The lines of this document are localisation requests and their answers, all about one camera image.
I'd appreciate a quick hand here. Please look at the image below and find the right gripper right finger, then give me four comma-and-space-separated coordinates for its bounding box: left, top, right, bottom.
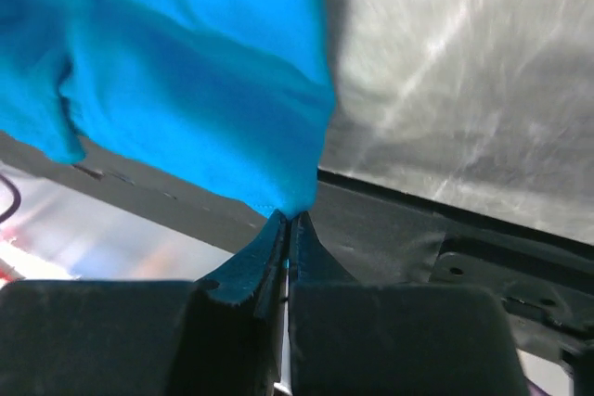
288, 214, 528, 395

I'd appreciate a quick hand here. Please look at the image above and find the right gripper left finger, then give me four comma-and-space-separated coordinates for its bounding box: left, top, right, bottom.
1, 213, 287, 395

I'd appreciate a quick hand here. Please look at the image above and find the teal t shirt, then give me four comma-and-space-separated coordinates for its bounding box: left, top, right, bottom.
1, 0, 335, 217

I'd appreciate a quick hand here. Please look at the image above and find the black base beam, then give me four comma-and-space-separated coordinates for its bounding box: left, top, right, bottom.
1, 135, 593, 395

